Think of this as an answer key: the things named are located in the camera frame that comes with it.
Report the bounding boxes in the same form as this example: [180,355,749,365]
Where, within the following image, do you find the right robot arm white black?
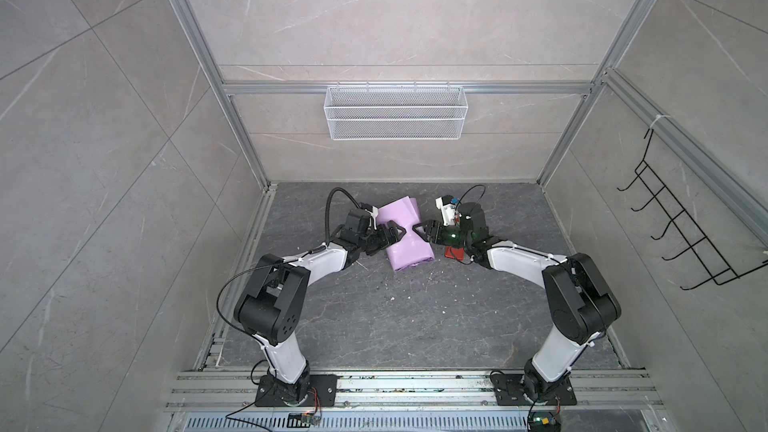
[412,200,622,403]

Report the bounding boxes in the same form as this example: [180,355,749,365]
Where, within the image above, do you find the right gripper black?
[412,220,472,251]

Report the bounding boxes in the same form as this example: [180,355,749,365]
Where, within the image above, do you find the aluminium rail base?
[155,368,676,431]

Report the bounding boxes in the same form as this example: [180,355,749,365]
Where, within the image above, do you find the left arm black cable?
[215,186,364,373]

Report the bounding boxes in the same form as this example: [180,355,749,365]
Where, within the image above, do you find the pink wrapping paper sheet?
[376,196,435,272]

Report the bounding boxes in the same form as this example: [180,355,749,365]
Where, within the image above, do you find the red tape dispenser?
[444,246,466,264]

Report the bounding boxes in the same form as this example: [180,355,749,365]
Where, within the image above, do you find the white wire mesh basket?
[323,86,469,141]

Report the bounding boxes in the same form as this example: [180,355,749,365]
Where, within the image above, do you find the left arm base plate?
[255,374,339,408]

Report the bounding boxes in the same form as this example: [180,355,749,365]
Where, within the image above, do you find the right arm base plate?
[488,370,577,406]

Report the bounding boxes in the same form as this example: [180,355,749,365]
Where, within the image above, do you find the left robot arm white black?
[233,207,406,403]

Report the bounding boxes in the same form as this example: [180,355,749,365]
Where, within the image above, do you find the black wire hook rack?
[617,128,767,291]

